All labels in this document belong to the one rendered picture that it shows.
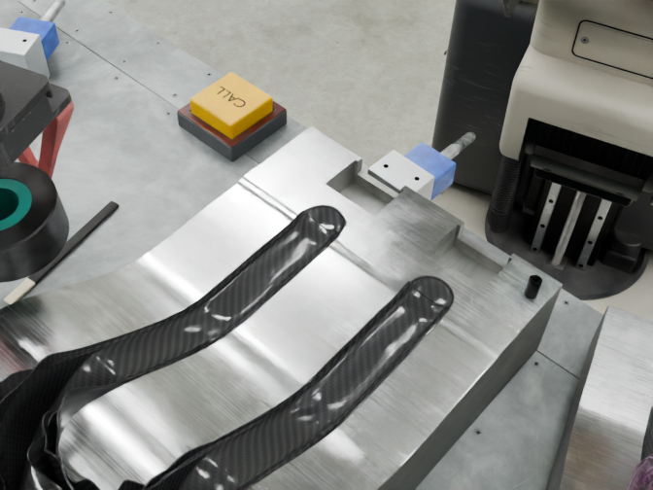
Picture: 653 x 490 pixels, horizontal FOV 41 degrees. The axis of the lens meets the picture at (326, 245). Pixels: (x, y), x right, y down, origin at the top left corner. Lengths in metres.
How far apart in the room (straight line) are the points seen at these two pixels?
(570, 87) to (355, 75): 1.30
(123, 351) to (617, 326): 0.38
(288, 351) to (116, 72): 0.46
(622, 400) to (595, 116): 0.42
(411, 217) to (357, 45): 1.67
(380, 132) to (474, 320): 1.47
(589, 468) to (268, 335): 0.24
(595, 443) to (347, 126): 1.54
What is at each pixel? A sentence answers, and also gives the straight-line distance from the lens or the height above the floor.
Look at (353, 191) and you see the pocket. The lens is 0.76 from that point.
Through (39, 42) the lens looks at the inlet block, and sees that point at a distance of 0.98.
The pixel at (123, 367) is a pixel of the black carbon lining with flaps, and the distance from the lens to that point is 0.60.
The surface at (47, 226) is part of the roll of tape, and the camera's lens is 0.61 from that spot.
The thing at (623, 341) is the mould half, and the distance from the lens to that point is 0.72.
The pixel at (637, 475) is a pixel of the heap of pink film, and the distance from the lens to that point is 0.63.
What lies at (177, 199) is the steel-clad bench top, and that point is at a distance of 0.85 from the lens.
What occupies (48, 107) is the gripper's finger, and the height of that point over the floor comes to 1.05.
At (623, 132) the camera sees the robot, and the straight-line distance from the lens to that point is 1.03.
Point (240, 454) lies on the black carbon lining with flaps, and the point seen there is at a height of 0.91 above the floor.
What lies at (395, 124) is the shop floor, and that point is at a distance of 2.13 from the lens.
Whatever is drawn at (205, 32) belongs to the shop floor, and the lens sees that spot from 2.40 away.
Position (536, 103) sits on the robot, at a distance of 1.03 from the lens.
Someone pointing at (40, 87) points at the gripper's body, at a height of 1.06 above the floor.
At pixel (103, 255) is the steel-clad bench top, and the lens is 0.81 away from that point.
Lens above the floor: 1.41
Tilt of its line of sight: 50 degrees down
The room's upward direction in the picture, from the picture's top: 3 degrees clockwise
